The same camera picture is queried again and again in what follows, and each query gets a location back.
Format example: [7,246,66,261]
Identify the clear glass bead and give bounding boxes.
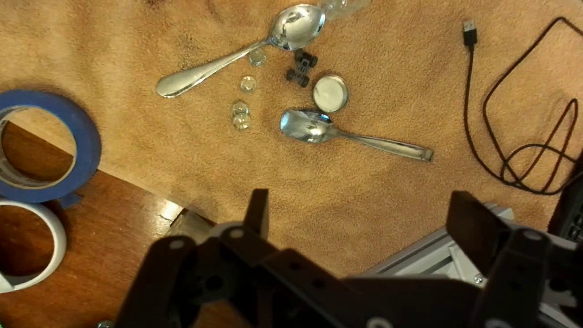
[231,100,252,131]
[248,49,268,67]
[239,75,257,93]

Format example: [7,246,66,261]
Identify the black usb cable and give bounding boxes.
[461,15,583,197]

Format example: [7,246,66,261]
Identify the silver spoon lower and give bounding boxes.
[279,109,434,162]

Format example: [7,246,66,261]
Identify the beige terry towel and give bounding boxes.
[0,0,581,273]

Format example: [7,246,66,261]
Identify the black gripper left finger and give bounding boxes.
[244,190,270,239]

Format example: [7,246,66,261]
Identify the black keyboard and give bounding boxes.
[548,153,583,242]

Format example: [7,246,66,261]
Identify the silver spoon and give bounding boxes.
[155,4,326,98]
[279,109,434,162]

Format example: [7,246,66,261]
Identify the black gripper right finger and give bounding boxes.
[446,191,512,284]

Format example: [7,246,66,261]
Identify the silver spoon upper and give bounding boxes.
[155,4,326,98]

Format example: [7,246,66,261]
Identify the glass shaker jar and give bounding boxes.
[319,0,370,20]

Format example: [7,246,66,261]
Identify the white tape roll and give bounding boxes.
[0,201,68,295]

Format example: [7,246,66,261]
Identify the blue masking tape roll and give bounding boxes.
[0,89,102,204]

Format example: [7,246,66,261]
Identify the round metal jar lid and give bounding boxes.
[312,75,350,113]

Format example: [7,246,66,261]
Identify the black toy wheel piece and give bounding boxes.
[286,51,319,88]

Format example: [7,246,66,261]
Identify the aluminium extrusion frame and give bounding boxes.
[364,204,583,328]

